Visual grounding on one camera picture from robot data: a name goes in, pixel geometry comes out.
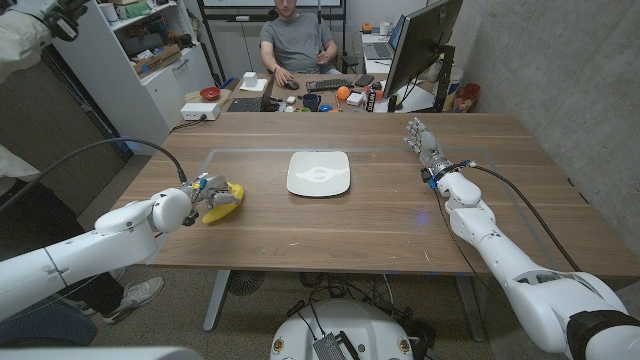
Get black laptop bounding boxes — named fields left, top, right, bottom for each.
left=226, top=74, right=275, bottom=113

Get standing person white shirt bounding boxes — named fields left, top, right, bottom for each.
left=0, top=0, right=166, bottom=347

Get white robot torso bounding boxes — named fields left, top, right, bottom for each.
left=0, top=346, right=204, bottom=360

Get white shelf cabinet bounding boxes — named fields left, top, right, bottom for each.
left=52, top=0, right=216, bottom=151

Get grey table leg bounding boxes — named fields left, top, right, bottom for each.
left=202, top=269, right=232, bottom=333
left=454, top=274, right=487, bottom=343

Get brown cardboard box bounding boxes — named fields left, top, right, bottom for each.
left=130, top=43, right=182, bottom=76

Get yellow toy banana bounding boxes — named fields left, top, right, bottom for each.
left=201, top=182, right=246, bottom=225

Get seated person grey shirt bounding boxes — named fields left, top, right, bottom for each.
left=258, top=0, right=340, bottom=87

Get thin black cable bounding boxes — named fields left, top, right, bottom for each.
left=431, top=187, right=506, bottom=306

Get white jar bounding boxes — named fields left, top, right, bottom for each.
left=98, top=2, right=119, bottom=24

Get black monitor stand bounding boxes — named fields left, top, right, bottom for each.
left=432, top=44, right=456, bottom=114

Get black floor cables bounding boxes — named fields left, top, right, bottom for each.
left=287, top=272, right=436, bottom=351

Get black grabber stick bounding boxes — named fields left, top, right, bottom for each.
left=315, top=0, right=326, bottom=69

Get black keyboard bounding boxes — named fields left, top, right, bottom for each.
left=305, top=77, right=355, bottom=93

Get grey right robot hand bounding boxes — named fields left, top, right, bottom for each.
left=402, top=117, right=454, bottom=177

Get round black fan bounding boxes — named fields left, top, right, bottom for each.
left=227, top=269, right=266, bottom=297

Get silver laptop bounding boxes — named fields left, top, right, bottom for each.
left=362, top=13, right=407, bottom=61

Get white paper plate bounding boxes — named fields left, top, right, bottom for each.
left=286, top=150, right=352, bottom=198

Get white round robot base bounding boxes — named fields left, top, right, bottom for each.
left=269, top=298, right=415, bottom=360

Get grey finned box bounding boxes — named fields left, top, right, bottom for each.
left=312, top=331, right=351, bottom=360

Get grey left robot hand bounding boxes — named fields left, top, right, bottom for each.
left=189, top=173, right=242, bottom=214

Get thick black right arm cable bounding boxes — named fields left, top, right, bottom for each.
left=460, top=159, right=583, bottom=273

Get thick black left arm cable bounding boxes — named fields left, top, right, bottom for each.
left=0, top=136, right=189, bottom=211

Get black computer monitor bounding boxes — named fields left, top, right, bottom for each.
left=382, top=0, right=465, bottom=100

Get white power box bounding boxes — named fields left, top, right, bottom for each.
left=179, top=102, right=222, bottom=122

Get white cube box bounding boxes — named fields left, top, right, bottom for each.
left=239, top=71, right=269, bottom=93

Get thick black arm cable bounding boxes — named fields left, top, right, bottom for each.
left=0, top=136, right=189, bottom=211
left=460, top=159, right=583, bottom=273

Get green box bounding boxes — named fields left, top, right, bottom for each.
left=122, top=0, right=154, bottom=19

